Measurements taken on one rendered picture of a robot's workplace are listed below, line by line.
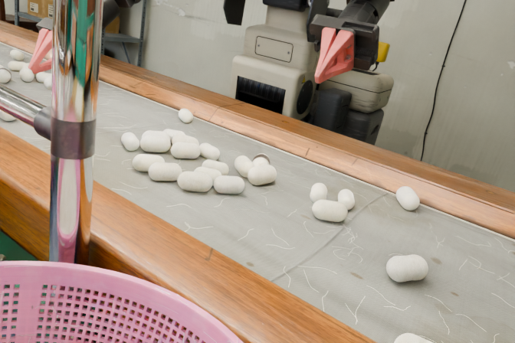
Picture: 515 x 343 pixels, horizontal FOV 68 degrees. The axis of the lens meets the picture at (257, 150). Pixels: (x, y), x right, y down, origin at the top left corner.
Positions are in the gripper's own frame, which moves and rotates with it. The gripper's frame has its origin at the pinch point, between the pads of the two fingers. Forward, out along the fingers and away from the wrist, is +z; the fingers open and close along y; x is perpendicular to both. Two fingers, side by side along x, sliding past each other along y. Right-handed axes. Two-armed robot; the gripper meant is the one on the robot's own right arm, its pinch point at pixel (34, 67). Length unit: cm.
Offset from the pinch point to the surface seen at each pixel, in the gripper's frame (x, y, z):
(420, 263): -5, 69, 6
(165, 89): 8.5, 18.9, -10.1
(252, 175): -2.5, 49.6, 3.4
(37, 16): 118, -264, -103
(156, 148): -3.7, 37.2, 5.7
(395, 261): -6, 67, 7
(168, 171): -7.1, 43.6, 8.8
